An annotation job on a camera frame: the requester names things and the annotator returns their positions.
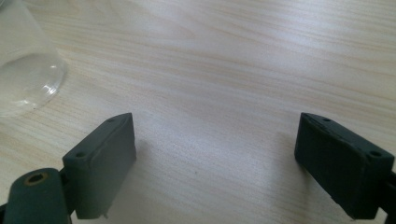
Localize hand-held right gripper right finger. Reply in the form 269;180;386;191
294;112;396;220

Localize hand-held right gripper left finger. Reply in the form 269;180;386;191
62;112;137;220

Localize clear plastic cup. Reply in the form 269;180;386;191
0;0;68;119

